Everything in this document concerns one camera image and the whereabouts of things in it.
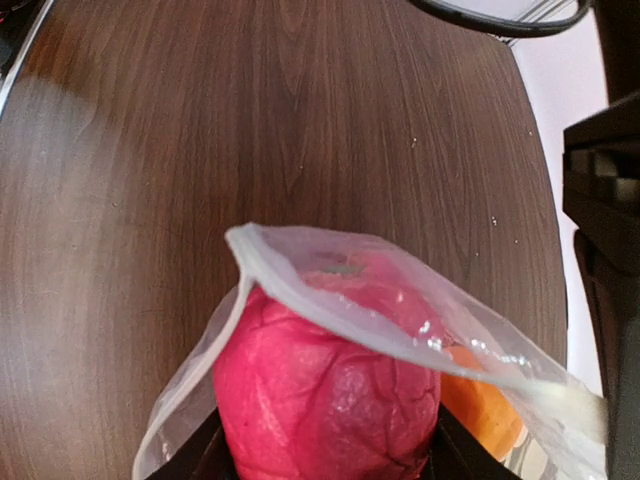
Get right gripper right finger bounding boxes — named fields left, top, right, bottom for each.
left=424, top=405, right=520, bottom=480

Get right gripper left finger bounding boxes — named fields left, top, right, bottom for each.
left=148, top=409, right=235, bottom=480

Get red fake apple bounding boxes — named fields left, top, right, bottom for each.
left=213, top=287, right=441, bottom=479

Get clear polka dot zip bag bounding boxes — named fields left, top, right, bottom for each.
left=132, top=223, right=608, bottom=479

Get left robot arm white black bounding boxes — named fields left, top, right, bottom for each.
left=563, top=1, right=639, bottom=479

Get orange fake orange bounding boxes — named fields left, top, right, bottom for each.
left=440, top=373, right=524, bottom=462

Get left black camera cable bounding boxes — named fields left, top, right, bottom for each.
left=409, top=0, right=594, bottom=40

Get front aluminium rail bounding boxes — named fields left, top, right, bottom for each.
left=0, top=0, right=54, bottom=112

